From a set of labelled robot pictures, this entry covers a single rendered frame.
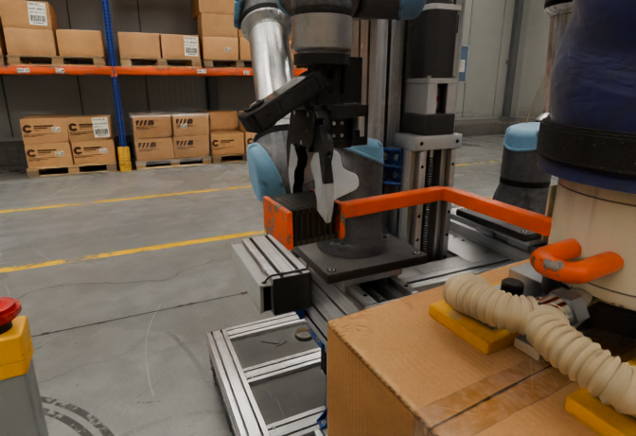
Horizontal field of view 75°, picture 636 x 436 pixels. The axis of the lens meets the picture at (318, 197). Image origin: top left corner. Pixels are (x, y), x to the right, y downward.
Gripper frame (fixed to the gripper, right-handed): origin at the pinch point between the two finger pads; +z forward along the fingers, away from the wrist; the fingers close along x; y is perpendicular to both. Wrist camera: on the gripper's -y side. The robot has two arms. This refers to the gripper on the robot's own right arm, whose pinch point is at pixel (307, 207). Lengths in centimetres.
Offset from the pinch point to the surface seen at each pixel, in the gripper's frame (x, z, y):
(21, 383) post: 21, 29, -39
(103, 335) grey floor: 188, 120, -34
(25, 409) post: 21, 34, -40
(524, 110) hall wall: 720, 55, 1037
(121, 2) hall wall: 809, -153, 44
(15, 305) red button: 24.4, 16.8, -38.7
